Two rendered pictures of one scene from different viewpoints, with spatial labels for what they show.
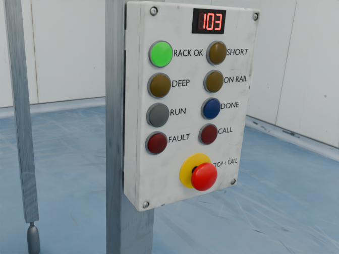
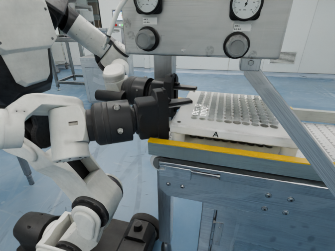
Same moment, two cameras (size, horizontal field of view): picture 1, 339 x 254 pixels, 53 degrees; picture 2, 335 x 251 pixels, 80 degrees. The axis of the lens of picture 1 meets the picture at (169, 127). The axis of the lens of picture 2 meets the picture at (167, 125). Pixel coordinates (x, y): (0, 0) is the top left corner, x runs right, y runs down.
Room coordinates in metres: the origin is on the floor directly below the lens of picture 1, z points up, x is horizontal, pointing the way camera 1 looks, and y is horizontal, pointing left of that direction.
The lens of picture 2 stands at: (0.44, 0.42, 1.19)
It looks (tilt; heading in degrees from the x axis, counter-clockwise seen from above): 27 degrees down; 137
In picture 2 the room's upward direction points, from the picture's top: straight up
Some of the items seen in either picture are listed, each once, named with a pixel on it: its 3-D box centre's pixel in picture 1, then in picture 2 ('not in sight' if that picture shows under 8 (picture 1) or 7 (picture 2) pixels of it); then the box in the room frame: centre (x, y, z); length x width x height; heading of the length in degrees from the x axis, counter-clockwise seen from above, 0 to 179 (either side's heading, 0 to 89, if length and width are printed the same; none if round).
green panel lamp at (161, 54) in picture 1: (161, 54); not in sight; (0.38, 0.01, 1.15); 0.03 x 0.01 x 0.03; 122
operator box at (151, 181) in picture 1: (187, 105); not in sight; (0.45, -0.02, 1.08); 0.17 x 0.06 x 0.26; 122
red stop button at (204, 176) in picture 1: (198, 172); not in sight; (0.42, -0.04, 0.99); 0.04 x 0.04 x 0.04; 32
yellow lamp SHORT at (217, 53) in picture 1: (217, 53); not in sight; (0.43, -0.05, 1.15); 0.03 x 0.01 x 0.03; 122
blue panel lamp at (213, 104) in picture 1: (211, 109); not in sight; (0.43, -0.05, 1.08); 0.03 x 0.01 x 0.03; 122
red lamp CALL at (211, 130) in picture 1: (209, 134); not in sight; (0.43, -0.05, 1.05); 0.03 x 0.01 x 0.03; 122
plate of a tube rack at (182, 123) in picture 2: not in sight; (231, 111); (0.22, 0.84, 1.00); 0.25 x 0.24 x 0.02; 122
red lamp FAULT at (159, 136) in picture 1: (157, 143); not in sight; (0.38, 0.01, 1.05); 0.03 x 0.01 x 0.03; 122
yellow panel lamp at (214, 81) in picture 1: (214, 81); not in sight; (0.43, -0.05, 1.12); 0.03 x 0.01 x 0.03; 122
